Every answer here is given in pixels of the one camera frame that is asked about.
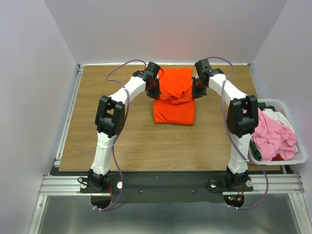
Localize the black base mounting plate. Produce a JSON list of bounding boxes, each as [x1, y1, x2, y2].
[[78, 171, 253, 209]]

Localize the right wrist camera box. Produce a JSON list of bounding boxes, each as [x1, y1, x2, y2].
[[195, 59, 212, 75]]

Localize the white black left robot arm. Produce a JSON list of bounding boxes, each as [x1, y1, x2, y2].
[[87, 65, 161, 192]]

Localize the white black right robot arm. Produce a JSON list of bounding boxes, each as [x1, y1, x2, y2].
[[192, 68, 258, 190]]

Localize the pink t shirt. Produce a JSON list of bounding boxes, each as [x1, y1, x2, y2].
[[250, 109, 297, 162]]

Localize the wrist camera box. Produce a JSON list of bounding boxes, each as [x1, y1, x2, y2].
[[195, 59, 212, 75], [145, 61, 162, 77]]

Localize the white perforated laundry basket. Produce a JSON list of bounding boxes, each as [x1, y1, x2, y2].
[[249, 99, 307, 166]]

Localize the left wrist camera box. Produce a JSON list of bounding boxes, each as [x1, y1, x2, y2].
[[145, 61, 162, 77]]

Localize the dark green garment in basket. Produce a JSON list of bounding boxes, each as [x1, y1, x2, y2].
[[257, 102, 275, 111]]

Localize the orange t shirt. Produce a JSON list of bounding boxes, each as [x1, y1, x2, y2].
[[153, 67, 195, 125]]

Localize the aluminium frame rail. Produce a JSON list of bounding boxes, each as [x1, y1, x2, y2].
[[39, 174, 305, 196]]

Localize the white garment in basket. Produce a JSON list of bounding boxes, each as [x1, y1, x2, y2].
[[262, 108, 294, 132]]

